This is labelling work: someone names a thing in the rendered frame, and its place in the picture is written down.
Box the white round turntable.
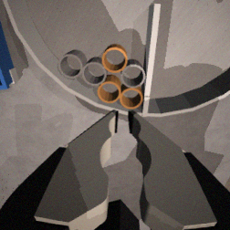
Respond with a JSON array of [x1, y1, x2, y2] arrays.
[[3, 0, 230, 117]]

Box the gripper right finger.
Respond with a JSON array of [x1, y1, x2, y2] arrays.
[[128, 110, 230, 230]]

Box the blue crate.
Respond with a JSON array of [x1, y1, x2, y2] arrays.
[[0, 21, 19, 89]]

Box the grey metal sleeve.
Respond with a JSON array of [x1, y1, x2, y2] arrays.
[[120, 59, 145, 89], [58, 50, 87, 78], [82, 57, 108, 86]]

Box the bronze bushing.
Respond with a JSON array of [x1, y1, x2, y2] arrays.
[[120, 84, 143, 109], [98, 75, 121, 103], [102, 44, 128, 73]]

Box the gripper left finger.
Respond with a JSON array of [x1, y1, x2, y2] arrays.
[[0, 110, 119, 230]]

